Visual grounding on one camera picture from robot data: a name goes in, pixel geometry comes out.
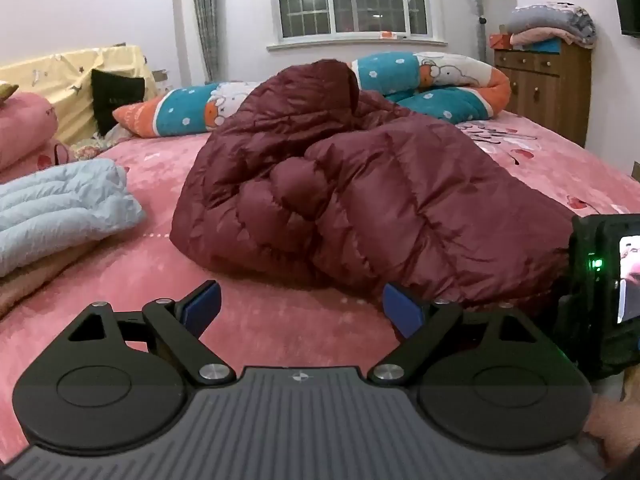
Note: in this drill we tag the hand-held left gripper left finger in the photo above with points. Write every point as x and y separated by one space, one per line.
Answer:
202 304

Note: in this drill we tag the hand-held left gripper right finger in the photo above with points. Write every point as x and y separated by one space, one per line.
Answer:
400 307

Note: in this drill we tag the maroon down jacket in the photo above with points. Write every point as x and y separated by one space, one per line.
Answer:
350 185

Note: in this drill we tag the pink plush bed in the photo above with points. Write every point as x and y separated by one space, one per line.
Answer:
300 310

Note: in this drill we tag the beige folded blanket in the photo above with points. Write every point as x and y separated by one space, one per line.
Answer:
35 280

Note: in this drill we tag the floral patterned cloth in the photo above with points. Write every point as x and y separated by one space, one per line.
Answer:
95 142

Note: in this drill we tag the wooden cabinet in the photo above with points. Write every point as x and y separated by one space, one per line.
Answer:
550 90

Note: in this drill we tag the black cushion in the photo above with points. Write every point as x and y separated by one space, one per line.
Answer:
117 97

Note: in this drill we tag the rolled cartoon rabbit quilt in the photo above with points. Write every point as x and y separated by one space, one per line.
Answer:
440 77

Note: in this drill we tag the blue mat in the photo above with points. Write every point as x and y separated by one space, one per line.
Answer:
545 46

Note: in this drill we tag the pink stacked pillows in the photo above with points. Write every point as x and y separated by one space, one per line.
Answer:
25 130

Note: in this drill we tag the pale pink folded blanket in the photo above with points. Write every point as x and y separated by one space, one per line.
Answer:
535 36

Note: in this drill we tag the orange box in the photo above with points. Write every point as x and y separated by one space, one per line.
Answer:
500 41

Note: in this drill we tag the yellow star-print cover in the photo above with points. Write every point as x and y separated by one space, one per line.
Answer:
65 80

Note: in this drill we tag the grey folded blanket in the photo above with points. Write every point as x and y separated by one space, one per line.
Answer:
550 19

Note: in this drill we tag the small orange windowsill item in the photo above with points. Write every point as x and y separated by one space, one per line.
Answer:
389 35

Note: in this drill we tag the floral pillow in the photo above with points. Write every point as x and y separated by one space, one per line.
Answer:
7 91

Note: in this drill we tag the grey checked curtain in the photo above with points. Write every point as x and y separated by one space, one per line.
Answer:
204 15
472 0

